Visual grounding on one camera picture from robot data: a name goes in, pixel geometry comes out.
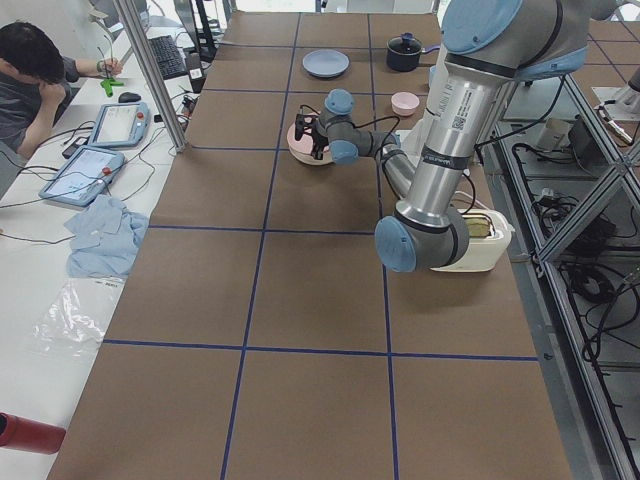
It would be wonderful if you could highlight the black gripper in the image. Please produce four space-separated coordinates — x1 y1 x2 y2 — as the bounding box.
292 113 328 159

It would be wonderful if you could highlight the pink plate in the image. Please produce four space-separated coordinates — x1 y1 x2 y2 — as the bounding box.
287 114 333 166

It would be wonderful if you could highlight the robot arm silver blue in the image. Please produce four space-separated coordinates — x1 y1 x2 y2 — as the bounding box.
296 1 594 272

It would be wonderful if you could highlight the cream plate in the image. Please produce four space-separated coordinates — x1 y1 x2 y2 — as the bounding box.
290 149 333 166

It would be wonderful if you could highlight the light blue plate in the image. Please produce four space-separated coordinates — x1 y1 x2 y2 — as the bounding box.
302 49 350 79

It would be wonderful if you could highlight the pink bowl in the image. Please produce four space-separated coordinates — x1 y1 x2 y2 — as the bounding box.
391 92 420 117

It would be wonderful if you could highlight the dark blue pot with lid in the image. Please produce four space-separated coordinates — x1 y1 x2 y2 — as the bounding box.
386 32 440 73

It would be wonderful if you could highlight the light blue cup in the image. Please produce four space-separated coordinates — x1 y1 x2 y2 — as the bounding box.
429 65 439 90

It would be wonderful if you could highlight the black keyboard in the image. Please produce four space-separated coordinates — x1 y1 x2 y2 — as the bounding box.
148 35 188 80

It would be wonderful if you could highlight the black computer mouse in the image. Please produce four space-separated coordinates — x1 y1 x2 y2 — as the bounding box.
118 92 141 103

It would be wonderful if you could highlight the far teach pendant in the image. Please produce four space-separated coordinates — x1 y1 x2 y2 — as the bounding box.
88 102 149 148

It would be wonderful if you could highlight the teach pendant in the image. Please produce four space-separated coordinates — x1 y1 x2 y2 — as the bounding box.
88 102 149 148
39 146 125 207

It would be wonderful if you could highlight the green tool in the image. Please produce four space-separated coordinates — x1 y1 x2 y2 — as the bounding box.
100 76 124 98

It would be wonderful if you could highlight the cream toaster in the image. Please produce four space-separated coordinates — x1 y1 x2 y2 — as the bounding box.
434 209 515 273

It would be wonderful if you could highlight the near teach pendant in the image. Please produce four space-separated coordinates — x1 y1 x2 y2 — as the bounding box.
39 146 125 207

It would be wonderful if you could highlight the light blue cloth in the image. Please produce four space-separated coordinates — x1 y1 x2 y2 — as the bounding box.
64 194 149 278

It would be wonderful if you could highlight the seated person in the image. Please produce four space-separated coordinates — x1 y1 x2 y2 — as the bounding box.
1 21 122 159

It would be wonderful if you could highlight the clear plastic bag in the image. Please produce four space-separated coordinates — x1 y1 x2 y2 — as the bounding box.
30 278 124 358

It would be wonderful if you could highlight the red bottle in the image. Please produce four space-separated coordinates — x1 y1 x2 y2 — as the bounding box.
1 412 66 454

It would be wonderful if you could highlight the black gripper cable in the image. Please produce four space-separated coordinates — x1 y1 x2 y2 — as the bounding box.
298 103 402 132

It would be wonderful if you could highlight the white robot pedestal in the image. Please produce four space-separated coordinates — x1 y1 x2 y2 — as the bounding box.
397 122 428 157

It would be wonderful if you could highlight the aluminium frame post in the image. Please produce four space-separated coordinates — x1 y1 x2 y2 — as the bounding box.
113 0 187 153

